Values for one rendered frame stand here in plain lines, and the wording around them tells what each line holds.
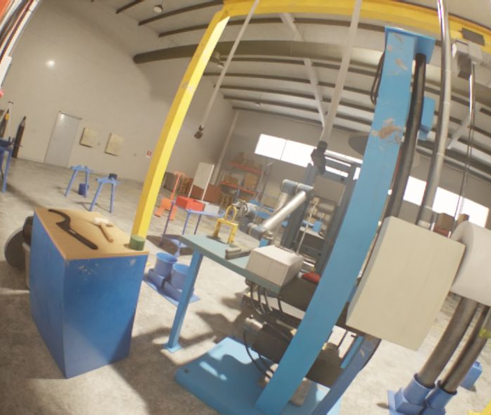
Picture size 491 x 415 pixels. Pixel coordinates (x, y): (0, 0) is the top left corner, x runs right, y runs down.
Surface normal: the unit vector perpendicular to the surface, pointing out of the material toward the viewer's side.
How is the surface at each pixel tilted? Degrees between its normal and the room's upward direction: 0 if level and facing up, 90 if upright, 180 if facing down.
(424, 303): 90
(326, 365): 90
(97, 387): 0
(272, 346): 90
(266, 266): 90
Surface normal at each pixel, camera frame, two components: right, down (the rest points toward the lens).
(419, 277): -0.44, -0.08
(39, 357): 0.32, -0.94
